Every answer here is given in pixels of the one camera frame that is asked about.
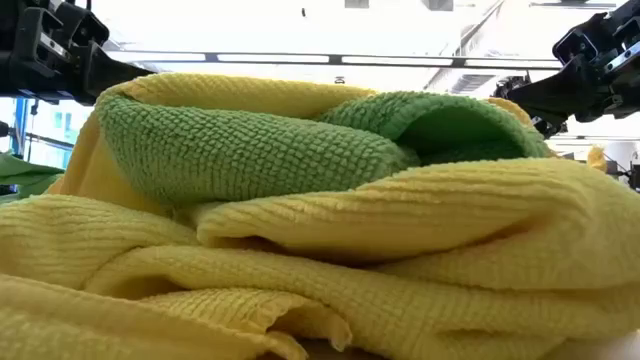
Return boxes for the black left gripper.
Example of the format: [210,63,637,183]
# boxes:
[0,0,154,105]

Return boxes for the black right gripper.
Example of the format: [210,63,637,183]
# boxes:
[507,0,640,124]

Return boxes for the black ceiling spotlight cluster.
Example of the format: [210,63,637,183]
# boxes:
[529,115,569,140]
[492,73,532,99]

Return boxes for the large window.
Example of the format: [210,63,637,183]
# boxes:
[0,97,94,169]

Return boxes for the overhead light bar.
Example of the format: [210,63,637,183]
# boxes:
[104,49,564,70]

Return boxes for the silver ventilation duct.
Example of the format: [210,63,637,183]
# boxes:
[439,69,501,96]

